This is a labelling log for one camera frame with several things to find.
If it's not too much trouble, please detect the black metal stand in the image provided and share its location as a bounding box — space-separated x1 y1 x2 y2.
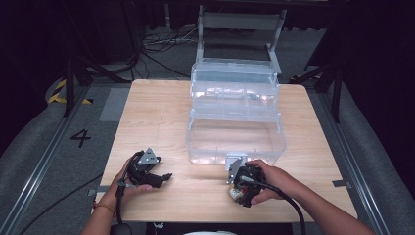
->
61 0 132 118
289 58 345 124

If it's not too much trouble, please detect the person's right hand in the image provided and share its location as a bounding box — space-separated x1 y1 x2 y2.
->
246 159 303 206

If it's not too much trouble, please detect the yellow black floor tape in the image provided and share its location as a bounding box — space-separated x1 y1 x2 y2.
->
47 78 94 106

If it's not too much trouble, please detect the orange wrist bracelet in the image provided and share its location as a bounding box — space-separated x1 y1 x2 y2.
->
92 202 117 216

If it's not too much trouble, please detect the clear plastic storage box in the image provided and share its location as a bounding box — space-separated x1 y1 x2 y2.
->
185 58 288 166

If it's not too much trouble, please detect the thin black floor cable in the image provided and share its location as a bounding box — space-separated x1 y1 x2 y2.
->
19 172 104 235

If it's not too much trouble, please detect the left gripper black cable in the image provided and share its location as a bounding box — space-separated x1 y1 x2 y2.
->
110 150 145 235

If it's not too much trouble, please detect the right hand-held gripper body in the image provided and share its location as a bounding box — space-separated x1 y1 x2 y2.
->
226 153 266 204

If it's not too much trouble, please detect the grey floor plate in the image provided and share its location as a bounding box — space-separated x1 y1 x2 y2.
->
98 87 132 123

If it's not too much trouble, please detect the grey metal table stand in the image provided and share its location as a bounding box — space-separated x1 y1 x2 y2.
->
195 4 288 76

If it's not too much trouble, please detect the person's left hand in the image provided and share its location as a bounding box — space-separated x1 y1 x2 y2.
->
102 157 154 212

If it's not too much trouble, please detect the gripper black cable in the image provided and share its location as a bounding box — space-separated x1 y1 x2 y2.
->
240 175 307 235
110 150 145 235

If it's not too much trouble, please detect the metal floor rail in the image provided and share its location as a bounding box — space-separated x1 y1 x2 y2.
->
0 85 92 235
317 92 392 235

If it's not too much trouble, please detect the person's white clothing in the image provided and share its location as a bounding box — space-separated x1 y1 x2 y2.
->
182 230 239 235

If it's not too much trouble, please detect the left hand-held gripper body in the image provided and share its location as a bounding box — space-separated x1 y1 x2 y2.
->
124 147 163 186

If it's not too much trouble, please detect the grey tape strip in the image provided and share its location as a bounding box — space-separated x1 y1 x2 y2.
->
331 178 354 190
86 184 113 198

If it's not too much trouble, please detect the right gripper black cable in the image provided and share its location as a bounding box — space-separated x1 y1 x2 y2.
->
240 175 307 235

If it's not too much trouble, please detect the bundle of floor cables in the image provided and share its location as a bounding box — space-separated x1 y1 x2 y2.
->
130 24 201 80

